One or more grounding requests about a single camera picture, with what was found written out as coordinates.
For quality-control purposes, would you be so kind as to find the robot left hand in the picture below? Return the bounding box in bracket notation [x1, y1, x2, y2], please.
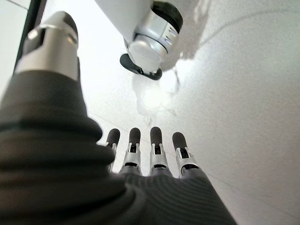
[0, 11, 239, 225]

